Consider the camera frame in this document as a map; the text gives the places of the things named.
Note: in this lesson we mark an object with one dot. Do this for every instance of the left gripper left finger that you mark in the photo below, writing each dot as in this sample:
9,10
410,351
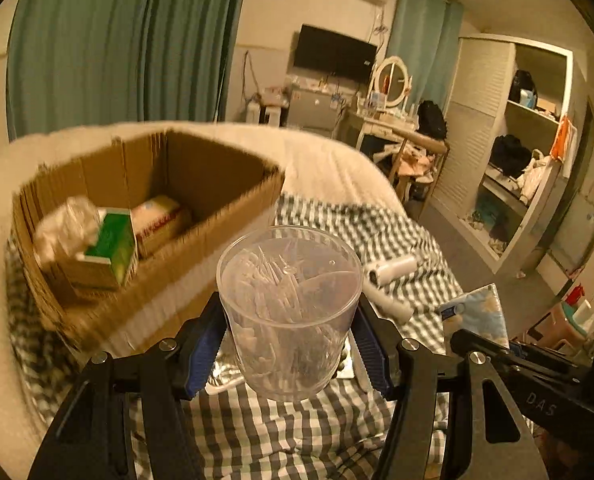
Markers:
89,438

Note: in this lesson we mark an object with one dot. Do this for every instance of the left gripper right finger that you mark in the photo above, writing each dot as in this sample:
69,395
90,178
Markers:
487,437

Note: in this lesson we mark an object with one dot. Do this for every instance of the grey plastic tube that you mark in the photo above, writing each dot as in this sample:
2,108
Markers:
386,306

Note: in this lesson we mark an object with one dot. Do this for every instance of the white handheld device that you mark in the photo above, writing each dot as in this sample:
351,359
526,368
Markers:
383,272

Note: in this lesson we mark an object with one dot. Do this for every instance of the green white medicine box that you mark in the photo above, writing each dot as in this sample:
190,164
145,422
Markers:
112,249

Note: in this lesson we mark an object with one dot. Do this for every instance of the white lace fabric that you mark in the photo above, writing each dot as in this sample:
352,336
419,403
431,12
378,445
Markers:
66,231

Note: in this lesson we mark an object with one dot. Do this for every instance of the red white medicine box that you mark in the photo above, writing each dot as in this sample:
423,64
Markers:
158,221

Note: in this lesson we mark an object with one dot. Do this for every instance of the clear plastic cup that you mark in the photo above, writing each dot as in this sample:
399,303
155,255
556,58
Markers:
289,294

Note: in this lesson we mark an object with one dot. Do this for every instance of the cream quilted bed cover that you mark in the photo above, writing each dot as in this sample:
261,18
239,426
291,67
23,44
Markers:
313,167

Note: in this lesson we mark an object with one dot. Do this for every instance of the brown cardboard box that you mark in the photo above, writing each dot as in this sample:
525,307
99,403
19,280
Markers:
181,198

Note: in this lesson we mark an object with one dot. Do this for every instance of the white shelving cabinet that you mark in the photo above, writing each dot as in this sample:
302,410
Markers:
512,143

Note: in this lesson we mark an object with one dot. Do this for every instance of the wooden chair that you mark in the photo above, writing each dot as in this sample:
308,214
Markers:
416,170

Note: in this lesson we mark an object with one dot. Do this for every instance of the black backpack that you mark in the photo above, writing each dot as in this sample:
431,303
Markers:
431,121

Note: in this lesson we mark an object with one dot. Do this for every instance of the white dressing table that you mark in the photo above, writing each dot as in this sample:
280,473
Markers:
369,135

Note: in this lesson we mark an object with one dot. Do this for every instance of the white oval vanity mirror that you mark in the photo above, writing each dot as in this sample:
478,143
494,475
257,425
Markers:
391,83

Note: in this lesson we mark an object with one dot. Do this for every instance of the small grey fridge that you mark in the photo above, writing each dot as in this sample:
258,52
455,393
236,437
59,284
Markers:
311,111

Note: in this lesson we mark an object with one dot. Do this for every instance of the teal window curtain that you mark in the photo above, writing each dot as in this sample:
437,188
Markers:
96,62

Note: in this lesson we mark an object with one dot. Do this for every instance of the teal right curtain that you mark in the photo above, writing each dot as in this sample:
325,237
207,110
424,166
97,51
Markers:
425,35

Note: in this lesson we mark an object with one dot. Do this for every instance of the black wall television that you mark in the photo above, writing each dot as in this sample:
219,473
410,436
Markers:
334,54

